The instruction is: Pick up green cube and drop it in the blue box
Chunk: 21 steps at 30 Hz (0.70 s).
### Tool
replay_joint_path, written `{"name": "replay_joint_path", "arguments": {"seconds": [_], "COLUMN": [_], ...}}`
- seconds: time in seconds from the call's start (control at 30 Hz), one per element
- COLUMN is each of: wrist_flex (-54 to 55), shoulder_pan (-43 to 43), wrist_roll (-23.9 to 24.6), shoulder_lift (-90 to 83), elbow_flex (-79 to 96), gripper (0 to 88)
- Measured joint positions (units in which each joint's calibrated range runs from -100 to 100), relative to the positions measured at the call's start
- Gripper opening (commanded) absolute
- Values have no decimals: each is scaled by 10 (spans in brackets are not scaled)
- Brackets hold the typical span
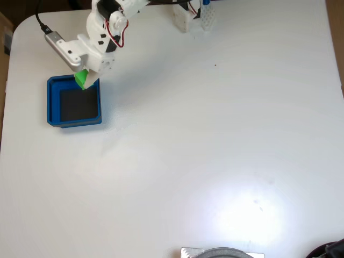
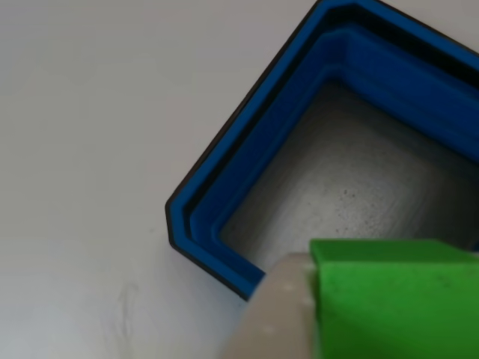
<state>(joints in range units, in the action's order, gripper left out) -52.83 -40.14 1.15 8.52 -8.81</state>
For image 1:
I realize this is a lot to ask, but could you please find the green cube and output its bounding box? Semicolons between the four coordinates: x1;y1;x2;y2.
74;69;90;90

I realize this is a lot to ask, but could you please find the blue square box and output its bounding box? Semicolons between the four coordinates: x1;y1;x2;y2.
46;75;103;129

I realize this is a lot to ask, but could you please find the silver rectangular plate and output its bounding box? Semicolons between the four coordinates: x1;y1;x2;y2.
180;247;266;258

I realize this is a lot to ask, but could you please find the grey-black round base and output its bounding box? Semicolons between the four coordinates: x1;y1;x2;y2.
200;247;255;258

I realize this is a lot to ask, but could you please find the black round base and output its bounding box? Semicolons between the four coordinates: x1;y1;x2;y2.
305;238;344;258

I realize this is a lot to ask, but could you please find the red motor wire bundle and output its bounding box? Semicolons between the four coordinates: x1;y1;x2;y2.
104;18;127;49

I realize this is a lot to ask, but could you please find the silver stick camera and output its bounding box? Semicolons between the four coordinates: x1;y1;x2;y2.
44;31;83;73

